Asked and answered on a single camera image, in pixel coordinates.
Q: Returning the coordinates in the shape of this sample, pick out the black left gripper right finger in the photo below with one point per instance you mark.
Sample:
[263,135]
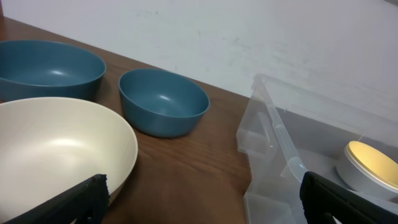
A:
[326,202]

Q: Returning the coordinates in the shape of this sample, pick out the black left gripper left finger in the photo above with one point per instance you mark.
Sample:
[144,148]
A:
[87,202]

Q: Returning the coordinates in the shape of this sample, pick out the small grey bowl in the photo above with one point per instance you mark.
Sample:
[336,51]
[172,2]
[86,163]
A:
[362,181]

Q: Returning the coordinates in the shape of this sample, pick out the clear plastic storage container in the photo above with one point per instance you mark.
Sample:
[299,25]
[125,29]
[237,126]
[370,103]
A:
[287,131]

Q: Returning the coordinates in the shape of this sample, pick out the large cream bowl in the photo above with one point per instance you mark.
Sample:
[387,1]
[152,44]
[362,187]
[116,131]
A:
[50,144]

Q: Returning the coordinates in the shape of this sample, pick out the right dark blue bowl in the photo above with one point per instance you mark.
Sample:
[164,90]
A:
[161,103]

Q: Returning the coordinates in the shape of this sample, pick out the dark blue bowl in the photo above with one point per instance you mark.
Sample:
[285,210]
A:
[39,68]
[161,103]

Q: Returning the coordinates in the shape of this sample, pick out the left dark blue bowl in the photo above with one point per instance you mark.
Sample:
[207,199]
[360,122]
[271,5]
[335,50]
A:
[39,68]

